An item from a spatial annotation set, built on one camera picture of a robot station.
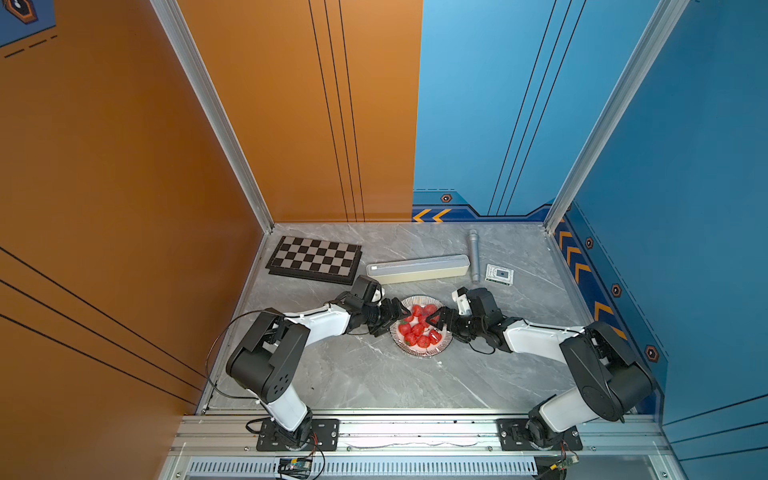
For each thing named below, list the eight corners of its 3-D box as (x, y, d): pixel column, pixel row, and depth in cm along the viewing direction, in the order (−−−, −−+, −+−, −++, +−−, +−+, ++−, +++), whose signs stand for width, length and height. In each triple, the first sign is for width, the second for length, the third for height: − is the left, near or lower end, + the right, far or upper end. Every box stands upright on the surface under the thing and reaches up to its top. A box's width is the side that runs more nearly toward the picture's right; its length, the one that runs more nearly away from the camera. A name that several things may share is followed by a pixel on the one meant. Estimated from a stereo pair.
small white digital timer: (484, 280, 106) (485, 276, 104) (486, 267, 109) (487, 263, 108) (511, 286, 104) (513, 282, 102) (512, 273, 108) (514, 269, 106)
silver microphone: (471, 283, 104) (473, 278, 102) (467, 234, 119) (468, 229, 117) (482, 284, 104) (484, 279, 101) (476, 234, 119) (478, 229, 116)
